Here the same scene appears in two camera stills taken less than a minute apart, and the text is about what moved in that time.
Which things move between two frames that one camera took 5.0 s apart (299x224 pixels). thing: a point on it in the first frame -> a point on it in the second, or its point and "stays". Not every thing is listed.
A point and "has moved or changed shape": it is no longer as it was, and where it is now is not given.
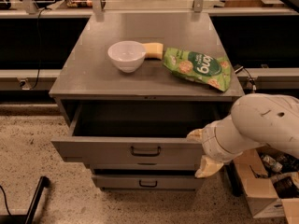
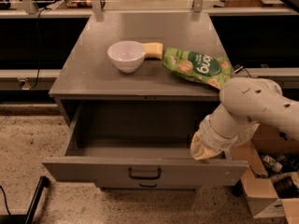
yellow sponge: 153,50 stays
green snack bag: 213,70 stays
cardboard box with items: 270,178 stays
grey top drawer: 144,131 has moved or changed shape
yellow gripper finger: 208,168 -> 198,149
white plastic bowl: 127,55 stays
